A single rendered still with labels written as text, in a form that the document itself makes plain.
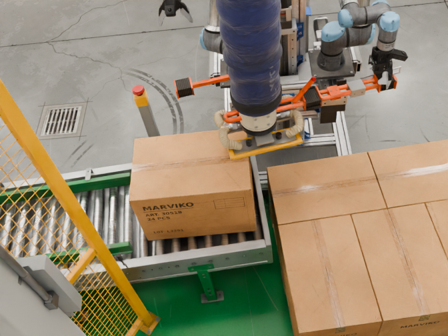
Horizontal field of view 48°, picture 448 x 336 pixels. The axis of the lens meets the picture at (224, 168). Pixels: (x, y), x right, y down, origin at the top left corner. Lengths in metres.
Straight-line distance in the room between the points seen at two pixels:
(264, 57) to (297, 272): 1.17
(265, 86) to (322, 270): 1.04
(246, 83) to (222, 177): 0.59
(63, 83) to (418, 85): 2.98
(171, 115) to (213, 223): 1.65
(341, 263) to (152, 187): 1.03
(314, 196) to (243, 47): 1.22
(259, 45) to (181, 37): 2.96
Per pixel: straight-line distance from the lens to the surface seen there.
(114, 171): 3.13
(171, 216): 2.62
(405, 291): 2.68
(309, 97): 2.35
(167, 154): 2.64
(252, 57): 1.96
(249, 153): 2.31
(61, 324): 1.68
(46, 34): 5.40
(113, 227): 2.96
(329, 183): 2.94
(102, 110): 4.38
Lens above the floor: 2.96
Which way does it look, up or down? 53 degrees down
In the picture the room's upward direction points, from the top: 11 degrees counter-clockwise
